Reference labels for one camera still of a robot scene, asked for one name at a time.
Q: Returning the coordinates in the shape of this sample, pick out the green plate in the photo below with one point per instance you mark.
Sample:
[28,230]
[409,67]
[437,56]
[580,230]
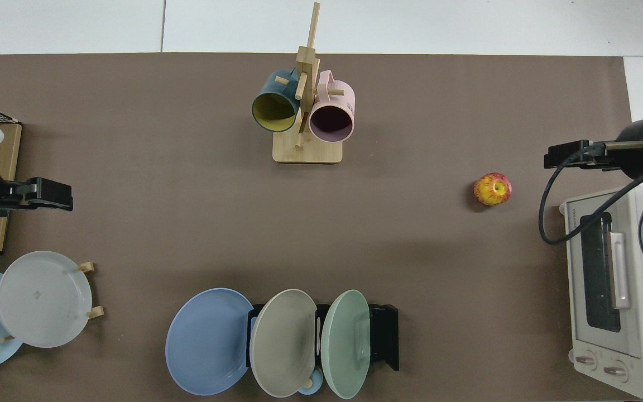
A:
[344,346]

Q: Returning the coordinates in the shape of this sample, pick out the pink cup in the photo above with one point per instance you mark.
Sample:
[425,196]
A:
[339,95]

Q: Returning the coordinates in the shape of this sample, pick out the brown table cloth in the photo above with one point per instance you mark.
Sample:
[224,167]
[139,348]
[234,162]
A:
[187,195]

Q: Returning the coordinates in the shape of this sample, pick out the wooden cup stand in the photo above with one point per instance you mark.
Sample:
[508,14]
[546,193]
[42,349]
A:
[307,152]

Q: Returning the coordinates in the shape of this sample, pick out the beige plate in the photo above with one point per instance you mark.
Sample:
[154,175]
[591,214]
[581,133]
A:
[282,346]

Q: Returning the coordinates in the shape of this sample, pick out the small blue round thing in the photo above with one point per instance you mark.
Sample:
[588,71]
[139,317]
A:
[316,386]

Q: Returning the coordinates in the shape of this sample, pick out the grey plate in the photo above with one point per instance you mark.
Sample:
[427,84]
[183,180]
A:
[42,301]

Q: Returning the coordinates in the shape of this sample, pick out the wooden plate rack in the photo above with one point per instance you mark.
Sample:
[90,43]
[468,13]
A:
[88,267]

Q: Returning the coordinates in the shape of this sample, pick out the black dish rack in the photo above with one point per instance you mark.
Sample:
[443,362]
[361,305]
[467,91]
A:
[384,335]

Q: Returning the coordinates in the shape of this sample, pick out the red yellow apple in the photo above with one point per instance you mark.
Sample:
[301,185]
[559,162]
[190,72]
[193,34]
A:
[492,190]

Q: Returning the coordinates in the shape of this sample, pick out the dark blue cup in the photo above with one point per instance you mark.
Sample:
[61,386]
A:
[270,86]

